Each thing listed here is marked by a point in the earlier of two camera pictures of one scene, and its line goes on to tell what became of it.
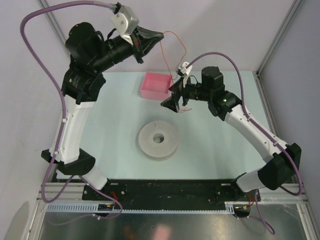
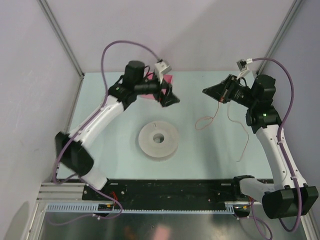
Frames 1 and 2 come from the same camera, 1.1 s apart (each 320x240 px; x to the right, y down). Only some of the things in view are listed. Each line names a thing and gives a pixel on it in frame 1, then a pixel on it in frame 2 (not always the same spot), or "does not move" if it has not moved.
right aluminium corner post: (274, 44) does not move
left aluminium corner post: (51, 19) does not move
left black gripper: (144, 40) → (159, 96)
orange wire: (184, 109) → (244, 127)
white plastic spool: (158, 139) does not move
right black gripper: (178, 88) → (222, 91)
